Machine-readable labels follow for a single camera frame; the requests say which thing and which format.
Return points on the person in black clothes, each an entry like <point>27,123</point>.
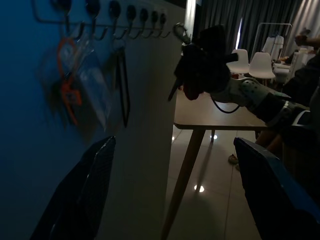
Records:
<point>305,75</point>

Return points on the white hanging garment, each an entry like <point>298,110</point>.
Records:
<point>272,46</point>

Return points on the clear card holder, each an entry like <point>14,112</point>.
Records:
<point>95,80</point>

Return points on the white shell chair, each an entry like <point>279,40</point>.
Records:
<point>261,66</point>
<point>241,60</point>

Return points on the light wooden table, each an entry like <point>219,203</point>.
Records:
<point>200,112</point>

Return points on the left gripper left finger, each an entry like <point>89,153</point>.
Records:
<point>82,195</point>

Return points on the metal hook rail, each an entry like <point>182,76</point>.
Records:
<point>125,26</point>

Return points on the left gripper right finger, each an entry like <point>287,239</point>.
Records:
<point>275,200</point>

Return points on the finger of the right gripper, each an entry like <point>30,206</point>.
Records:
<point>212,37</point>
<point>187,62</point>

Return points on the white clothes rack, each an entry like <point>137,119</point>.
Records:
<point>275,23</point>

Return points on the grey curtain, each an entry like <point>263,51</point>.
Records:
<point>220,15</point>

